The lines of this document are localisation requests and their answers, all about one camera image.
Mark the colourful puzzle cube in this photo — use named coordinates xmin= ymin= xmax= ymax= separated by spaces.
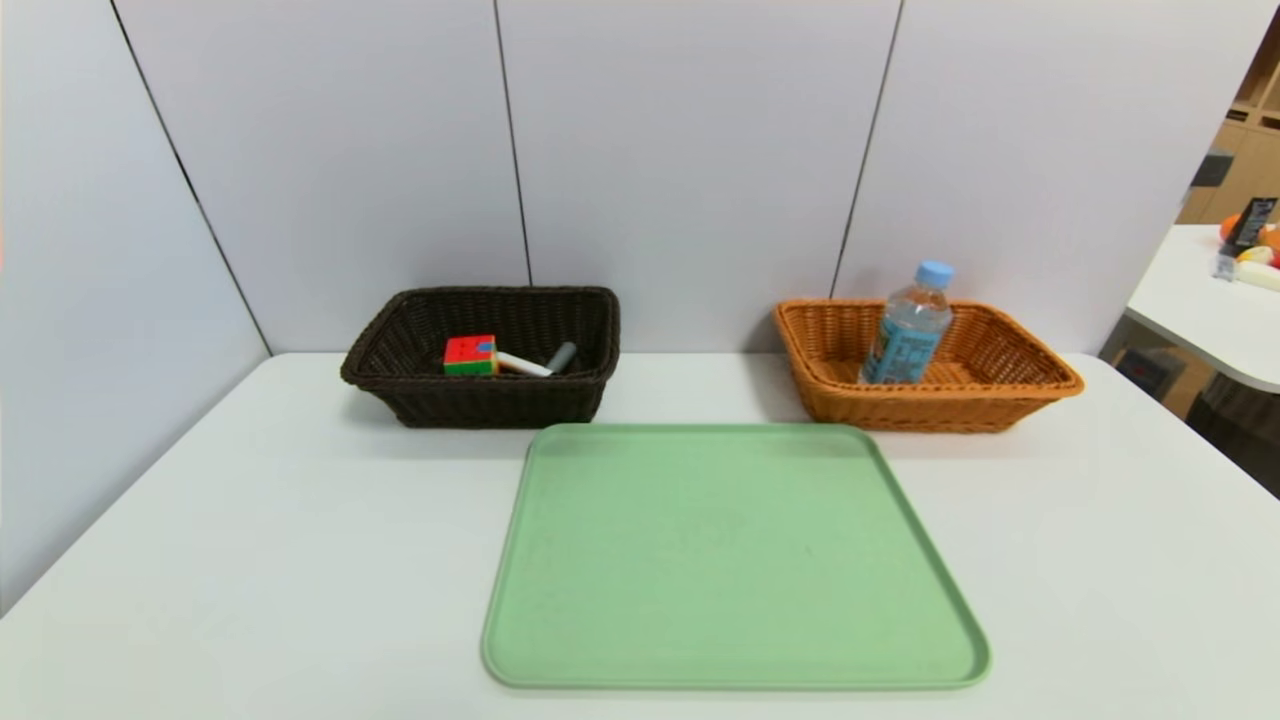
xmin=443 ymin=334 xmax=499 ymax=377

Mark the clear water bottle blue cap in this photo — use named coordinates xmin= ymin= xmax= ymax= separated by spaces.
xmin=860 ymin=259 xmax=957 ymax=386

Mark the dark brown wicker basket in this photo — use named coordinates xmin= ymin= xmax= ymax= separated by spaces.
xmin=339 ymin=286 xmax=621 ymax=430

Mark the orange wicker basket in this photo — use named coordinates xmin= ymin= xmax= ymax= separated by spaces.
xmin=772 ymin=298 xmax=1086 ymax=434

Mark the green plastic tray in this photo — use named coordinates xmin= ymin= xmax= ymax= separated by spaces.
xmin=481 ymin=422 xmax=993 ymax=691

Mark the brown cabinet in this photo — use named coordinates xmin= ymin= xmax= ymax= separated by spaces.
xmin=1100 ymin=318 xmax=1217 ymax=419

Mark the white side table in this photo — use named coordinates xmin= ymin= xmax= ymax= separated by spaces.
xmin=1125 ymin=223 xmax=1280 ymax=394

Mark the black chair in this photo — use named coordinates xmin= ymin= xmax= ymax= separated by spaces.
xmin=1185 ymin=372 xmax=1280 ymax=498

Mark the black carton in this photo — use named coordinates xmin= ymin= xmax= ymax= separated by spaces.
xmin=1226 ymin=197 xmax=1280 ymax=251

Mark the wooden shelf unit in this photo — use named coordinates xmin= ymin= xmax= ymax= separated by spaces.
xmin=1178 ymin=15 xmax=1280 ymax=226

